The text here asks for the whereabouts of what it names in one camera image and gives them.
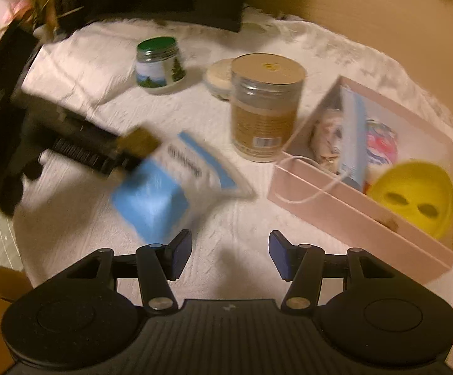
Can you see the pink cardboard box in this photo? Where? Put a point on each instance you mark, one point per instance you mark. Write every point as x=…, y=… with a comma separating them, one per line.
x=367, y=238

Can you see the blue face mask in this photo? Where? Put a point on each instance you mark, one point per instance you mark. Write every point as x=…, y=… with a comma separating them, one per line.
x=353, y=136

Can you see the beige soft bundle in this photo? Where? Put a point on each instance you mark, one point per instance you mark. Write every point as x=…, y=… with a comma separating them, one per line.
x=328, y=136

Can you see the white fringed tablecloth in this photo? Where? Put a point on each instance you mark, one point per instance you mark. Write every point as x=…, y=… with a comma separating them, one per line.
x=230, y=211

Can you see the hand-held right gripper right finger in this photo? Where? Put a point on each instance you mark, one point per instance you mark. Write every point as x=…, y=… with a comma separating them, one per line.
x=279, y=254

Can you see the clear jar with brown label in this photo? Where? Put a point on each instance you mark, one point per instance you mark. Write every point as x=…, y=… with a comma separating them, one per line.
x=265, y=117

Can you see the green lid glass jar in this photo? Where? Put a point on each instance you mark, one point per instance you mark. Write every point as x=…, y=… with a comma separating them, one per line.
x=160, y=66

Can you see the round white tin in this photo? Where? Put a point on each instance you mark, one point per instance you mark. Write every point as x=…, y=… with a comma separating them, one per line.
x=218, y=78

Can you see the blue white wipes packet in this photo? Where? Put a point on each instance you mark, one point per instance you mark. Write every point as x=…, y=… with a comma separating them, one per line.
x=160, y=195

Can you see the yellow plastic funnel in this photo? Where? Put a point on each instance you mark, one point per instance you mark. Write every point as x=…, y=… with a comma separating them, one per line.
x=414, y=195

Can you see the red white wrapped packet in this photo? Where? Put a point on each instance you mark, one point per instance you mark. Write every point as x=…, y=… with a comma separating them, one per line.
x=382, y=148

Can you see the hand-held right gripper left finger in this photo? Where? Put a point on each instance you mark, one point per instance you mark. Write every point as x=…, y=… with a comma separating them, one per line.
x=181, y=254

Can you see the small brown bow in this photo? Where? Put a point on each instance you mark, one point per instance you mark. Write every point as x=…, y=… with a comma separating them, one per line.
x=390, y=222

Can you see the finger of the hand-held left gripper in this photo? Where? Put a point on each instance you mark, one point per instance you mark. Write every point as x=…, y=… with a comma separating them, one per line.
x=93, y=148

